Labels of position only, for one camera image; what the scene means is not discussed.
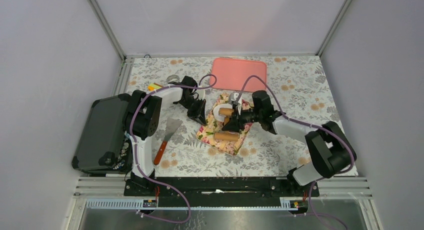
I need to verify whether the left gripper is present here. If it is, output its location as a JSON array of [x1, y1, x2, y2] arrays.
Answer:
[[177, 96, 206, 126]]

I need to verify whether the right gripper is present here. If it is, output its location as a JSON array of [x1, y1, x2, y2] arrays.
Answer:
[[222, 104, 263, 134]]

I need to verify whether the wooden double-ended roller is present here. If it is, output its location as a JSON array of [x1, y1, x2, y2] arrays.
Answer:
[[213, 105, 240, 142]]

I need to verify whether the floral cutting board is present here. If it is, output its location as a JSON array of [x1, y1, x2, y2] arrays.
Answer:
[[196, 92, 255, 157]]

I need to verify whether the metal scraper red handle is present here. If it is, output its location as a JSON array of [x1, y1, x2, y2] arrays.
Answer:
[[153, 118, 183, 166]]

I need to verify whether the pink plastic tray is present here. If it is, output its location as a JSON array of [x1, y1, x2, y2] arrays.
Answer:
[[211, 57, 267, 91]]

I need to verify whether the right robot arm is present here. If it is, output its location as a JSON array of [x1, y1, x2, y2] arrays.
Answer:
[[213, 90, 357, 196]]

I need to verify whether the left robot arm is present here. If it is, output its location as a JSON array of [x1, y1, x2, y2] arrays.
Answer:
[[123, 76, 207, 196]]

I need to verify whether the white dough ball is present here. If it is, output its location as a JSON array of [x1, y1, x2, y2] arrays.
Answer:
[[213, 103, 234, 122]]

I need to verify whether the orange green toy block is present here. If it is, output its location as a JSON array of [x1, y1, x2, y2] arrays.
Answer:
[[147, 82, 163, 92]]

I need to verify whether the black case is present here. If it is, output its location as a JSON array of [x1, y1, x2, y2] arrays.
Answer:
[[71, 93, 132, 175]]

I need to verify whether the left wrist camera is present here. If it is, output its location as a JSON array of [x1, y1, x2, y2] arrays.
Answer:
[[194, 89, 206, 100]]

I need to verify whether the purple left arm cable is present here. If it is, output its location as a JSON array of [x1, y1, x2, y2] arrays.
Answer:
[[128, 74, 218, 225]]

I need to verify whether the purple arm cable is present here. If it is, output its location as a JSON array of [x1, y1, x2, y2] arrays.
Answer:
[[236, 75, 355, 230], [128, 74, 218, 225]]

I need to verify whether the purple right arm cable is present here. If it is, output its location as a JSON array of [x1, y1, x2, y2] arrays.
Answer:
[[236, 75, 355, 230]]

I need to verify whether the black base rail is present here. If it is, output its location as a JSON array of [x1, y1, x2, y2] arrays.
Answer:
[[123, 176, 320, 208]]

